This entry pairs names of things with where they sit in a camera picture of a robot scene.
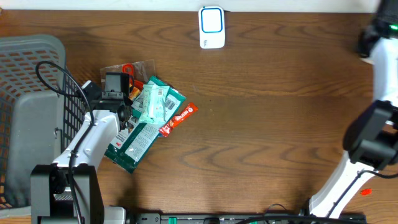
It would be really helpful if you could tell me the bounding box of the red snack stick packet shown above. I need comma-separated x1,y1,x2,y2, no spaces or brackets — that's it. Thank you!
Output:
159,103,198,137

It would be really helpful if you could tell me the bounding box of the pale green small packet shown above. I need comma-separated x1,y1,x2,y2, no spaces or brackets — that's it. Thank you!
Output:
139,84,170,124

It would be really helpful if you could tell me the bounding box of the red packaged item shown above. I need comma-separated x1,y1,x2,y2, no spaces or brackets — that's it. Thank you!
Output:
100,59,156,88

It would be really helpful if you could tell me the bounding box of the green packaged item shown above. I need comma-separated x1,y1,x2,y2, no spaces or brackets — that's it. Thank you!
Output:
105,76,186,174

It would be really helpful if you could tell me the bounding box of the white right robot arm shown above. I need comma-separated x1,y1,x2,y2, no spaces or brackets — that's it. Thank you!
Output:
306,0,397,219

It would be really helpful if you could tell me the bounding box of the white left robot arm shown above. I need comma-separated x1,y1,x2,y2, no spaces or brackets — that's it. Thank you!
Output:
30,101,131,223

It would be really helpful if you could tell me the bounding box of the white barcode scanner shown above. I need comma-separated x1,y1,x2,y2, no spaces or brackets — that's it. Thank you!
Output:
198,6,226,49

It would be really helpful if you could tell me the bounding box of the grey plastic basket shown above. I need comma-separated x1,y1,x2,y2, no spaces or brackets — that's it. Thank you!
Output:
1,34,85,218

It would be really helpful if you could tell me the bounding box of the small red floor marker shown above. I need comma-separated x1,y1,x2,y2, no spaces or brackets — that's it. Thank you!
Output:
360,189,372,196

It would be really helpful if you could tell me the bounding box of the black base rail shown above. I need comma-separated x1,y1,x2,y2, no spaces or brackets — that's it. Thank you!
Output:
102,203,368,224

